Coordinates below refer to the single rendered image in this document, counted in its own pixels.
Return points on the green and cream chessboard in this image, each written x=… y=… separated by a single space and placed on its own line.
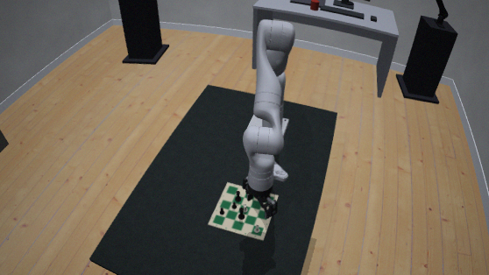
x=229 y=220

